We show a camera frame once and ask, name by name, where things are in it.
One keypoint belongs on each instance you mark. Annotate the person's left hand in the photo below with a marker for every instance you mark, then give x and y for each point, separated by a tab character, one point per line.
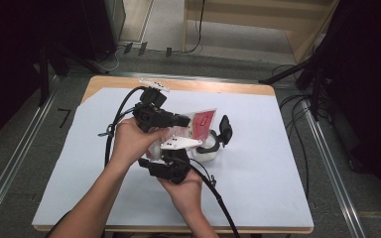
132	142

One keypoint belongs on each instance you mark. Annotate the red white spout pouch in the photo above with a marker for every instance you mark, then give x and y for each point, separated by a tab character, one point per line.
203	124

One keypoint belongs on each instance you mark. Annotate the person's right hand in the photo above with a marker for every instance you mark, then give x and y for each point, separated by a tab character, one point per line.
185	195

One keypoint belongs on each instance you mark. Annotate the dark curtain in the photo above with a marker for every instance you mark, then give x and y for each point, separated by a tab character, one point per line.
10	49
373	82

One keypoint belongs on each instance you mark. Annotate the white paper sheet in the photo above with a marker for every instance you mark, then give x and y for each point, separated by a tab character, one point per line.
261	165

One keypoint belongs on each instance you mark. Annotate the clear jar with black lid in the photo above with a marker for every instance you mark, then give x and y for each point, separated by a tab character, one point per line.
211	148

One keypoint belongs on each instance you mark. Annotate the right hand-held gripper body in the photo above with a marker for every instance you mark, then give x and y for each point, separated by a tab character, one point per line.
173	165

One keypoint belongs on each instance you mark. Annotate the black metal stand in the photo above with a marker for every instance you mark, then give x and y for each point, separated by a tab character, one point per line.
314	62
44	76

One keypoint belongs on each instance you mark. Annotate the black cabinet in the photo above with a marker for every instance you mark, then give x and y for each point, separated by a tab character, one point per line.
102	26

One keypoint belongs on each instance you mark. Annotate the wooden table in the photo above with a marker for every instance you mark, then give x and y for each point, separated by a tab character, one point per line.
228	87

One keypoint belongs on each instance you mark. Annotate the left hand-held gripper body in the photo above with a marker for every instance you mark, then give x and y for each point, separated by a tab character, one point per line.
152	115

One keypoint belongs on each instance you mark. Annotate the light wooden furniture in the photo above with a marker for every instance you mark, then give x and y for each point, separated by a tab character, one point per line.
304	36

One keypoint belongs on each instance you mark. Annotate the metal floor rail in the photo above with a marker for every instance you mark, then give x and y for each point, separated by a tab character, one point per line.
16	158
330	168

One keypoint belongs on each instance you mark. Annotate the small black floor block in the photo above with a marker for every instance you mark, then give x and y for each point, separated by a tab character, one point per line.
143	48
169	52
128	48

